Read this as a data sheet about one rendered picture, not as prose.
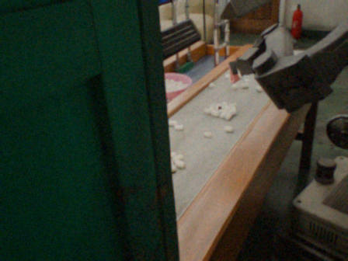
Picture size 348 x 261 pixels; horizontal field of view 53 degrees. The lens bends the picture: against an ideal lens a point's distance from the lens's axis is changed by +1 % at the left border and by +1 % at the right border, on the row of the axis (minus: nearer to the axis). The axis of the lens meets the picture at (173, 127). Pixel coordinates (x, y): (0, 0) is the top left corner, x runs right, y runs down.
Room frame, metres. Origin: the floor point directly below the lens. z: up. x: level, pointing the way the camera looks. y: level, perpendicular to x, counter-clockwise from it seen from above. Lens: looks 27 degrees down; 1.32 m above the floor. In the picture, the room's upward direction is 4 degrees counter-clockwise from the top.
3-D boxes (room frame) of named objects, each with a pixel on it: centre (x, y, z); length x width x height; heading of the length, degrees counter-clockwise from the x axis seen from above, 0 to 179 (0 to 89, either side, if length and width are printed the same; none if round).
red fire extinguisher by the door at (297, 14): (5.19, -1.92, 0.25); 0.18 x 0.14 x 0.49; 143
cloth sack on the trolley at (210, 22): (4.30, -0.28, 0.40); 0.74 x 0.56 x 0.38; 144
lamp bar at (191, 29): (0.93, 0.08, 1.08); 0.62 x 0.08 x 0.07; 149
